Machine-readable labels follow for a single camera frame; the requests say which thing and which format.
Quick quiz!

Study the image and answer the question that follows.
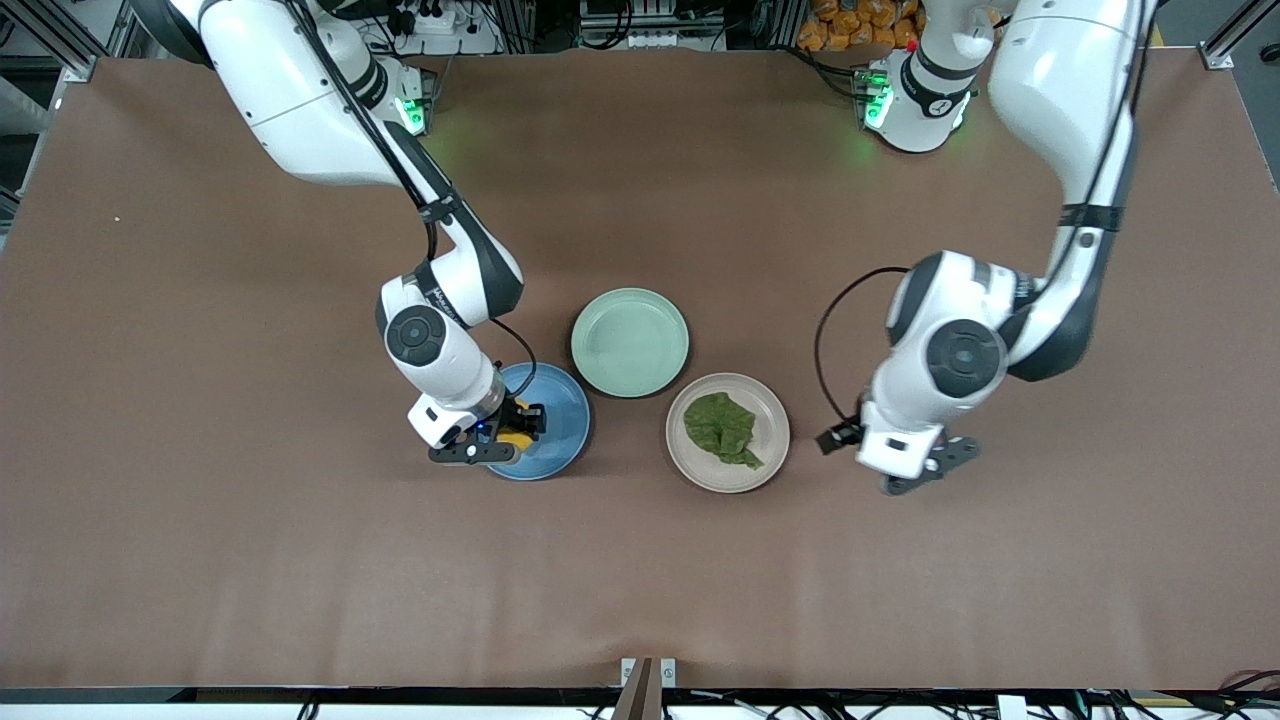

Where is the yellow lemon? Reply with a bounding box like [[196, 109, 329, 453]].
[[497, 398, 536, 451]]

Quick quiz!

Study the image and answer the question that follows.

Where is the green lettuce leaf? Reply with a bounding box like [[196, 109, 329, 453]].
[[683, 392, 765, 471]]

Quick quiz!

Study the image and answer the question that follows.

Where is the blue plate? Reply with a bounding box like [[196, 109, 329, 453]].
[[483, 362, 592, 482]]

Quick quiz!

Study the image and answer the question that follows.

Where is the beige pink plate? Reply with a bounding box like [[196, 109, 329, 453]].
[[666, 373, 791, 494]]

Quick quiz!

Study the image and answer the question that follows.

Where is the light green plate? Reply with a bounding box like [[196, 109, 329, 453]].
[[571, 288, 691, 399]]

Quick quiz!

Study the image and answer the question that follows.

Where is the brown table cover mat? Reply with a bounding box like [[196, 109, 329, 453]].
[[0, 50, 1280, 691]]

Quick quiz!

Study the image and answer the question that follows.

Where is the white power strip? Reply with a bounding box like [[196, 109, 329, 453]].
[[385, 0, 501, 56]]

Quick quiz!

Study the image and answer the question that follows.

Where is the bag of orange items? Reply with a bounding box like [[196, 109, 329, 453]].
[[797, 0, 923, 53]]

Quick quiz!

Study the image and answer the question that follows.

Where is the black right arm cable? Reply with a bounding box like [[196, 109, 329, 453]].
[[280, 0, 539, 401]]

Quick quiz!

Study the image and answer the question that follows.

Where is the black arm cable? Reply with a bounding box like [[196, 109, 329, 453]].
[[813, 0, 1151, 426], [280, 0, 539, 401]]

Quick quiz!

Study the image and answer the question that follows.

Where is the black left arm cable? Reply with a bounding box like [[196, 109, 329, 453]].
[[813, 0, 1151, 426]]

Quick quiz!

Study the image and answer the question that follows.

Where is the aluminium frame profile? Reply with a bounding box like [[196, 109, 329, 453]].
[[0, 0, 136, 83], [1200, 0, 1280, 71]]

